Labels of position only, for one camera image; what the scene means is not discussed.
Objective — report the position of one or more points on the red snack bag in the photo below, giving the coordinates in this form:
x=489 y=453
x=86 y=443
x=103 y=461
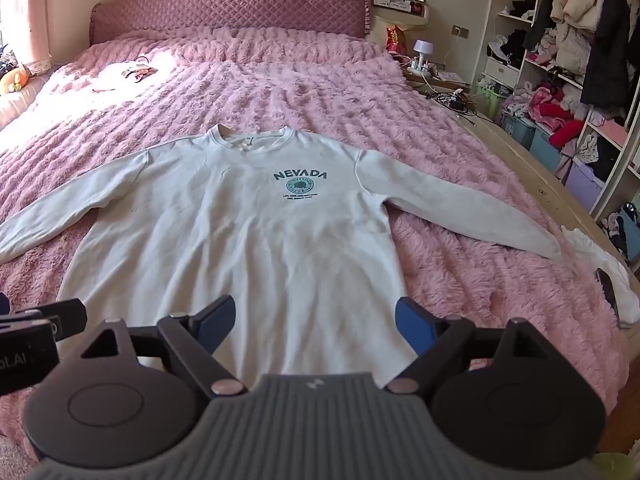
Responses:
x=396 y=39

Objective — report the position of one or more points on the white crumpled garment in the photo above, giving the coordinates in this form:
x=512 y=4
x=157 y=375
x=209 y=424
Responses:
x=597 y=252

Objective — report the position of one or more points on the green storage bin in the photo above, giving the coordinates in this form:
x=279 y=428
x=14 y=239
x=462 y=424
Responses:
x=490 y=102

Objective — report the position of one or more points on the wall socket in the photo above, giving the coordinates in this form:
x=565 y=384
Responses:
x=461 y=31

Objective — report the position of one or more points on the red cloth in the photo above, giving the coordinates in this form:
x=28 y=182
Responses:
x=567 y=132

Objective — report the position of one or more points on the purple storage box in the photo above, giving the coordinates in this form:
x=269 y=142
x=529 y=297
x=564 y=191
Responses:
x=582 y=187

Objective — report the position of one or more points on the dark flat object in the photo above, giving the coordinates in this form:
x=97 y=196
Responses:
x=607 y=292

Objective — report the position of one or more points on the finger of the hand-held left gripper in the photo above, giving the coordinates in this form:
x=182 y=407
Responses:
x=65 y=312
x=3 y=304

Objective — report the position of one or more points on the small pink white garment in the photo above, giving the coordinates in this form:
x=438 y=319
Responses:
x=135 y=70

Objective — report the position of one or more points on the white table lamp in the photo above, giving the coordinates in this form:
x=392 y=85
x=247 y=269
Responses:
x=423 y=49

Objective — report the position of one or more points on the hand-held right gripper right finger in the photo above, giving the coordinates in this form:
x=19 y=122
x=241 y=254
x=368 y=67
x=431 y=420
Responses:
x=412 y=320

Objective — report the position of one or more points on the pile of pink clothes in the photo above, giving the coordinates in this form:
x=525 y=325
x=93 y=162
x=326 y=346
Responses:
x=542 y=105

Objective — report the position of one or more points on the wooden nightstand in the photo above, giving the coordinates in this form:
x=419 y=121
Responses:
x=445 y=79

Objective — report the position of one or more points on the cream bedside shelf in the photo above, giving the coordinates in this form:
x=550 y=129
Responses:
x=402 y=15

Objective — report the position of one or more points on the purple quilted headboard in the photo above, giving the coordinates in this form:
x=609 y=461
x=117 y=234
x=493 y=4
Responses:
x=225 y=10

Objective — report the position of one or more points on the pink fluffy blanket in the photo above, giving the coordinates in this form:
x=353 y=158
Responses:
x=325 y=90

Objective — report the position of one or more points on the orange plush toy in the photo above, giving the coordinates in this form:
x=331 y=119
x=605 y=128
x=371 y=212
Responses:
x=15 y=80

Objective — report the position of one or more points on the white storage box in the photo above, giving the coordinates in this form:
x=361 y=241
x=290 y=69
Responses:
x=502 y=72

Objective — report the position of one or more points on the white printed sweatshirt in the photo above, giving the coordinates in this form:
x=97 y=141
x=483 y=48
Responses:
x=225 y=220

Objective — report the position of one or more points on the wooden bed frame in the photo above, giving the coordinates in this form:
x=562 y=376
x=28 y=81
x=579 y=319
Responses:
x=540 y=175

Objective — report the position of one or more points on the blue handbag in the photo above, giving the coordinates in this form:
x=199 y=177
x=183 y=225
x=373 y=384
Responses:
x=630 y=227

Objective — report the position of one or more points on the white window seat cushion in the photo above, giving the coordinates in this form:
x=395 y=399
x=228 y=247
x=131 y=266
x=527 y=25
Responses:
x=20 y=105

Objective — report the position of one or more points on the blue storage bin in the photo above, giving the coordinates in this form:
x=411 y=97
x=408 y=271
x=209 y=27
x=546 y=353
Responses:
x=517 y=132
x=545 y=152

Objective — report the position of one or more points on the white open wardrobe shelving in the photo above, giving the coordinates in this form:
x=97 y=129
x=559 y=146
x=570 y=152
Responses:
x=527 y=60

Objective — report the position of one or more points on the pink curtain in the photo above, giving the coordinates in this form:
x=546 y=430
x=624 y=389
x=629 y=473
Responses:
x=35 y=10

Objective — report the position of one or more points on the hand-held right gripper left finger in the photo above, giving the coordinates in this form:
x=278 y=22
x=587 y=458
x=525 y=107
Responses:
x=222 y=317

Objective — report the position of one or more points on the cream hanging coat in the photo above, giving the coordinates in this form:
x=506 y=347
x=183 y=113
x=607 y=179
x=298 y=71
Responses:
x=577 y=15

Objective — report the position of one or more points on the black hanging coat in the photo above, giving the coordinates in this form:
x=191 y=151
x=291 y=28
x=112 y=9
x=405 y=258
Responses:
x=610 y=45

